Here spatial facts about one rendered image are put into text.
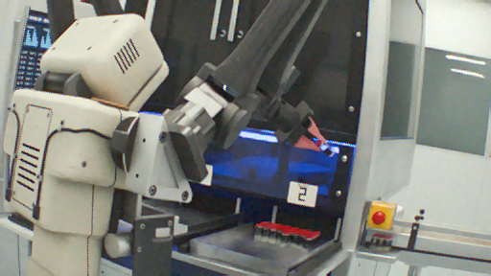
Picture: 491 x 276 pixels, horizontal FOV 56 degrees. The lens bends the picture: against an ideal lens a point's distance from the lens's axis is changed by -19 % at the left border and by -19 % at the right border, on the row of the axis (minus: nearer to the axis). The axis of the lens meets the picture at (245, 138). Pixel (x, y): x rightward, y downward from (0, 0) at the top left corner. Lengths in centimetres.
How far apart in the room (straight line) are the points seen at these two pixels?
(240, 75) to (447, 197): 539
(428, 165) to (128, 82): 541
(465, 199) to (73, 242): 551
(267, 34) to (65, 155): 36
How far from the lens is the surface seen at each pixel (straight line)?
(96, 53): 85
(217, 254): 130
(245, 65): 85
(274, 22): 85
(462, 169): 610
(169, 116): 79
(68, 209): 87
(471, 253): 163
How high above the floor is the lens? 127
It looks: 4 degrees down
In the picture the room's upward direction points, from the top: 8 degrees clockwise
